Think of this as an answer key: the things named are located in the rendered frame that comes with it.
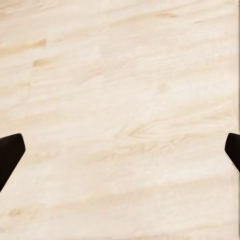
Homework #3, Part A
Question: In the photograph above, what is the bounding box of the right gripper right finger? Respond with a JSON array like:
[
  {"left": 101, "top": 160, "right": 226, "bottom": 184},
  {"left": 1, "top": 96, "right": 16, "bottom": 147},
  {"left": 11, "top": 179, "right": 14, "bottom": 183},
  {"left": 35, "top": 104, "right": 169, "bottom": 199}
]
[{"left": 224, "top": 133, "right": 240, "bottom": 172}]

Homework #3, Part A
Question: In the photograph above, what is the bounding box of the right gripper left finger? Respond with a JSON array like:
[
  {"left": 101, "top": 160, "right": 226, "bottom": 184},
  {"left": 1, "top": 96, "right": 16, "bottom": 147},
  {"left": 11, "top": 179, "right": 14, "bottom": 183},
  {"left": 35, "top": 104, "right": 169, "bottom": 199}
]
[{"left": 0, "top": 133, "right": 25, "bottom": 192}]

